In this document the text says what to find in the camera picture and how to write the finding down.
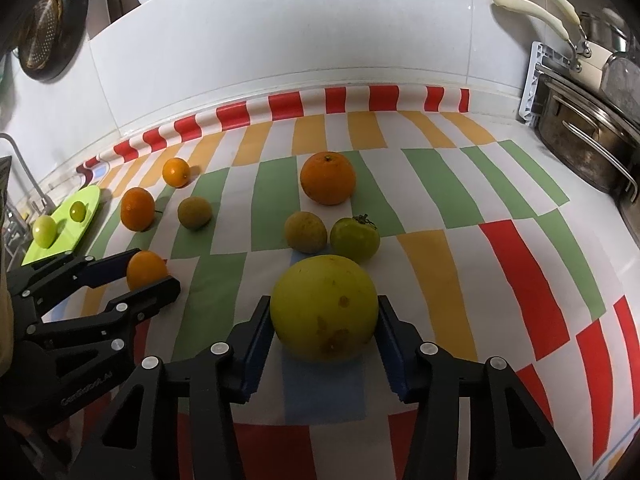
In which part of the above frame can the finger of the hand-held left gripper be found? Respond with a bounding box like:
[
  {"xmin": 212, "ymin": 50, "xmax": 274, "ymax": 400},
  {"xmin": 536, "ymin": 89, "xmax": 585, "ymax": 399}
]
[
  {"xmin": 7, "ymin": 249, "xmax": 142, "ymax": 306},
  {"xmin": 22, "ymin": 276, "xmax": 182, "ymax": 356}
]

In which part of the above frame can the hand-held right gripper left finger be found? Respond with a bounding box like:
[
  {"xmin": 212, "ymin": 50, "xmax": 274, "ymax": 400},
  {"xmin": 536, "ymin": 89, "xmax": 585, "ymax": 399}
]
[{"xmin": 75, "ymin": 296, "xmax": 273, "ymax": 480}]

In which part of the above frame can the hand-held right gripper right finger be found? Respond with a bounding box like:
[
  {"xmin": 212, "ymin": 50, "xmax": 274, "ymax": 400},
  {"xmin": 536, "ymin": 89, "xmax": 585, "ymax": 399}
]
[{"xmin": 376, "ymin": 295, "xmax": 583, "ymax": 480}]

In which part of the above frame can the small orange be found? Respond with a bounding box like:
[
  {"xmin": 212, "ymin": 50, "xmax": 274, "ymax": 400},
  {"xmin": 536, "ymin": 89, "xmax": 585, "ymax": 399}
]
[
  {"xmin": 126, "ymin": 250, "xmax": 169, "ymax": 292},
  {"xmin": 162, "ymin": 157, "xmax": 191, "ymax": 189},
  {"xmin": 120, "ymin": 187, "xmax": 156, "ymax": 232}
]

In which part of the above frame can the green plate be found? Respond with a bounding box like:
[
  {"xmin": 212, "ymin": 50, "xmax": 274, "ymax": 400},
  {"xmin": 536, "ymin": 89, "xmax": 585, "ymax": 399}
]
[{"xmin": 21, "ymin": 185, "xmax": 102, "ymax": 267}]

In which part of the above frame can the large yellow pomelo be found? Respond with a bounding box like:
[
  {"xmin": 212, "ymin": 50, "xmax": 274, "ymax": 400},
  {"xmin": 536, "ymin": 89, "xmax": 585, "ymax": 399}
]
[{"xmin": 270, "ymin": 255, "xmax": 378, "ymax": 364}]

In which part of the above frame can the large orange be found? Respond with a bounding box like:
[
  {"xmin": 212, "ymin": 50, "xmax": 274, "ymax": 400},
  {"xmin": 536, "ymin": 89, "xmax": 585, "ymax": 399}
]
[{"xmin": 300, "ymin": 152, "xmax": 357, "ymax": 206}]

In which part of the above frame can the brown kiwi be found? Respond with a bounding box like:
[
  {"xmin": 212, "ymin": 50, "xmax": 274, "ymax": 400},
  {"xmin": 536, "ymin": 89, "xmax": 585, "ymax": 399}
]
[
  {"xmin": 284, "ymin": 211, "xmax": 328, "ymax": 254},
  {"xmin": 177, "ymin": 196, "xmax": 213, "ymax": 231}
]

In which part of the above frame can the colourful striped tablecloth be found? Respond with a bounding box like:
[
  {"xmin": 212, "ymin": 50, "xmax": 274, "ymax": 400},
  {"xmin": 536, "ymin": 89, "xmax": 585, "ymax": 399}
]
[{"xmin": 20, "ymin": 86, "xmax": 640, "ymax": 480}]

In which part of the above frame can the green tomato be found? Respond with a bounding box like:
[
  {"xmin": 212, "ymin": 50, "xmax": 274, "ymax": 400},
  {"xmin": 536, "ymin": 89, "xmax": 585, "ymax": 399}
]
[{"xmin": 329, "ymin": 214, "xmax": 381, "ymax": 263}]

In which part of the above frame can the steel faucet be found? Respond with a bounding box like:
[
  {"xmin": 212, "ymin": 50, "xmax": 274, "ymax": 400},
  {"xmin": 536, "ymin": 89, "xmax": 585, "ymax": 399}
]
[{"xmin": 0, "ymin": 134, "xmax": 56, "ymax": 211}]

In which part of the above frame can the black frying pan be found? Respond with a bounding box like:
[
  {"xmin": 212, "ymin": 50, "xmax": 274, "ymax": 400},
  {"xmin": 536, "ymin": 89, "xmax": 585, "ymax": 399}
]
[{"xmin": 17, "ymin": 0, "xmax": 90, "ymax": 82}]

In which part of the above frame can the metal strainer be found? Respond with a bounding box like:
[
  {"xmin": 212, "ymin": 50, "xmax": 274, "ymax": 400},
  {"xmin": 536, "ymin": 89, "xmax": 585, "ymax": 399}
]
[{"xmin": 22, "ymin": 0, "xmax": 68, "ymax": 71}]

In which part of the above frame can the steel pot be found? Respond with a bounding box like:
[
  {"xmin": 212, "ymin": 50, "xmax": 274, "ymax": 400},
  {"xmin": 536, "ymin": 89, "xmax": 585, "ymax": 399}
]
[
  {"xmin": 535, "ymin": 72, "xmax": 640, "ymax": 196},
  {"xmin": 617, "ymin": 190, "xmax": 640, "ymax": 236}
]

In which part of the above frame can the white plastic rack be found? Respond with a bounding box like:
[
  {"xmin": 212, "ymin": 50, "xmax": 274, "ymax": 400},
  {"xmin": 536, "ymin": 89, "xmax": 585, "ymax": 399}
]
[{"xmin": 517, "ymin": 41, "xmax": 571, "ymax": 126}]

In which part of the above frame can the glass pot lid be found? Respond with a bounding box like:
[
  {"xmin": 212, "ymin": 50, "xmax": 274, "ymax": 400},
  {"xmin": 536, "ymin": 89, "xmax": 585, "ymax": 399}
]
[{"xmin": 600, "ymin": 52, "xmax": 640, "ymax": 111}]

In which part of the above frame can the cream handled saucepan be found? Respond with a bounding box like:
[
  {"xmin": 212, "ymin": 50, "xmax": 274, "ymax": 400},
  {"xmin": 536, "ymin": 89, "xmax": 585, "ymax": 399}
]
[{"xmin": 492, "ymin": 0, "xmax": 621, "ymax": 91}]

